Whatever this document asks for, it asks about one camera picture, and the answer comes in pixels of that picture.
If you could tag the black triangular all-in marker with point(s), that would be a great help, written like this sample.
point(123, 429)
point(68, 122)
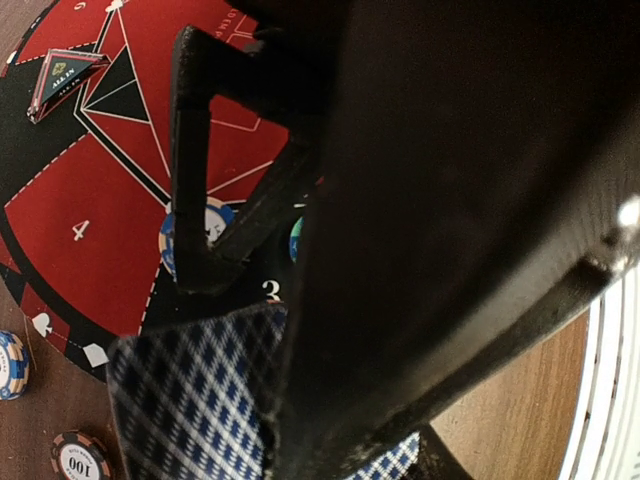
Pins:
point(62, 73)

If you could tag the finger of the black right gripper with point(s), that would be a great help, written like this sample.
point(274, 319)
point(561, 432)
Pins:
point(278, 88)

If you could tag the blue cream chips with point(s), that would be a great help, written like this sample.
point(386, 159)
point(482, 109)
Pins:
point(216, 217)

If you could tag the green chips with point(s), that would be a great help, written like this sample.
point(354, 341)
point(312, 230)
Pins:
point(294, 238)

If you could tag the blue cream poker chip stack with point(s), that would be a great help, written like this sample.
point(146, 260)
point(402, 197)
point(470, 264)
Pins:
point(15, 366)

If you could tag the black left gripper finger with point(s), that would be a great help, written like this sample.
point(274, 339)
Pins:
point(435, 461)

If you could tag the round red black poker mat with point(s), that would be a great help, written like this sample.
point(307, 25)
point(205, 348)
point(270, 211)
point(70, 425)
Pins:
point(84, 191)

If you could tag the red black poker chip stack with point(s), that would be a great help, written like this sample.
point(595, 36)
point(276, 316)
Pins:
point(78, 456)

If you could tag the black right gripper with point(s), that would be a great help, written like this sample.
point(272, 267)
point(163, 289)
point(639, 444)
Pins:
point(476, 155)

